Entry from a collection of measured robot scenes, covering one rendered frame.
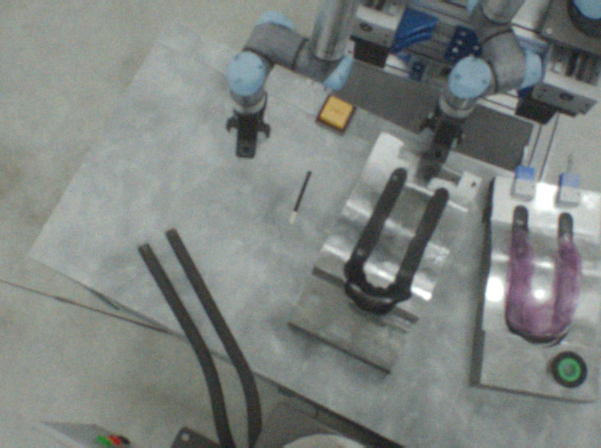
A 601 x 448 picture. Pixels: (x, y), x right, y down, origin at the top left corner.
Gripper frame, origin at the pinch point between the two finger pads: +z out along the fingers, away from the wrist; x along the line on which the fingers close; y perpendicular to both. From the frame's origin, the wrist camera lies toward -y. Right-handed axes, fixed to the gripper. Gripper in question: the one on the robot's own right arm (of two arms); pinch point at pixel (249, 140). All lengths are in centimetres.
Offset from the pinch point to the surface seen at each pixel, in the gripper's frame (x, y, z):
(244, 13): 18, 80, 85
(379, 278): -34.3, -30.7, -9.0
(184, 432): 12, -71, 83
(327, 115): -17.8, 9.8, 0.9
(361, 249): -29.7, -24.4, -7.2
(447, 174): -48.1, -1.7, -1.7
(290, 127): -9.1, 6.7, 4.5
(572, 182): -78, 1, -2
